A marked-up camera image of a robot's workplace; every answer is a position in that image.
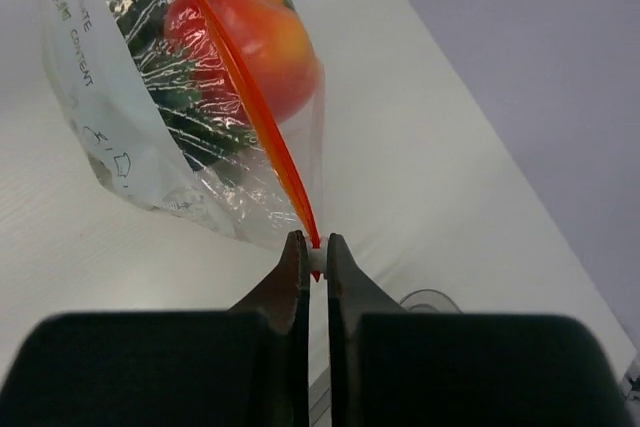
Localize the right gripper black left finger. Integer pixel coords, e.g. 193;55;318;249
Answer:
1;232;310;426

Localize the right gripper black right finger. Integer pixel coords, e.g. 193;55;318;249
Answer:
326;234;633;426

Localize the plastic pineapple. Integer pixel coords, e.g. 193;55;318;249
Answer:
107;0;257;184

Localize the clear orange zip top bag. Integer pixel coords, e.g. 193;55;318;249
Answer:
39;0;325;249

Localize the red tomato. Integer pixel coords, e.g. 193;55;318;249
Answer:
164;0;319;124

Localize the clear plastic food bin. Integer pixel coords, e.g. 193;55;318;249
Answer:
400;289;461;314

